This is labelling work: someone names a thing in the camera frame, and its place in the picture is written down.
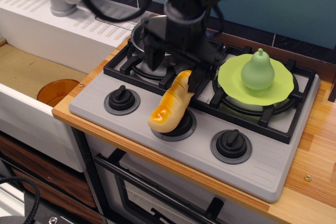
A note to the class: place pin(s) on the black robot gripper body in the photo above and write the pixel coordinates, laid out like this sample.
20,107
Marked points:
184,39

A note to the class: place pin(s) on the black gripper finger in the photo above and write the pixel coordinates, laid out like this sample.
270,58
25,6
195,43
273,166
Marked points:
154,51
200,73

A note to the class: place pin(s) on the toy bread baguette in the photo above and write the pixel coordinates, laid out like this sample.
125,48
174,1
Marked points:
170,111

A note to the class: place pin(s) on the green toy pear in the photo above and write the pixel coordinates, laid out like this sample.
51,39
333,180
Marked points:
258,73

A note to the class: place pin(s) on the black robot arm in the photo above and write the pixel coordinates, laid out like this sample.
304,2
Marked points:
193,9

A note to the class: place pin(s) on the stainless steel pot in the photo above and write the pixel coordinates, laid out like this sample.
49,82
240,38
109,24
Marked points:
137,40

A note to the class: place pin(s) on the light green plate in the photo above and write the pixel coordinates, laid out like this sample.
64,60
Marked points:
229,78

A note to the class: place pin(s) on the black middle stove knob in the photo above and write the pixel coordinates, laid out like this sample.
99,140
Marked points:
185,129

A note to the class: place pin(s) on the black stove knob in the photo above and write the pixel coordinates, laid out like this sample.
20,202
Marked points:
231,147
121,101
185,129

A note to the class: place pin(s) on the black left stove knob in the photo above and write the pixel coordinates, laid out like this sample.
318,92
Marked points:
121,101

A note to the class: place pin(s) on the grey toy stove top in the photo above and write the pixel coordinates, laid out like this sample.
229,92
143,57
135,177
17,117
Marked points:
262,175

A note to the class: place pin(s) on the black right stove knob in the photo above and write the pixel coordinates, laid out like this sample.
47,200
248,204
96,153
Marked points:
231,147

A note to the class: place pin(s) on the black left burner grate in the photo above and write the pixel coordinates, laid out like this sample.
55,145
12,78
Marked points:
127,67

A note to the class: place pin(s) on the black burner grate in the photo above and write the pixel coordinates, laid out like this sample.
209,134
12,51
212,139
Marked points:
127,67
278,121

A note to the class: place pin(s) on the black right burner grate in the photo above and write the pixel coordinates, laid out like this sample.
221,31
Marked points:
278,121

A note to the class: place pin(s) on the white toy sink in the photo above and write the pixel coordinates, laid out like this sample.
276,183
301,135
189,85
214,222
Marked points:
38,48

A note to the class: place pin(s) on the oven door with window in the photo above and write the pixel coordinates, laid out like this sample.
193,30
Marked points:
141,207

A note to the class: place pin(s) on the wooden drawer front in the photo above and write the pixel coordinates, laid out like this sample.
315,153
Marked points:
49,170

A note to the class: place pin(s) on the black oven door handle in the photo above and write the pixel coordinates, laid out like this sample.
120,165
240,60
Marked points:
209,216

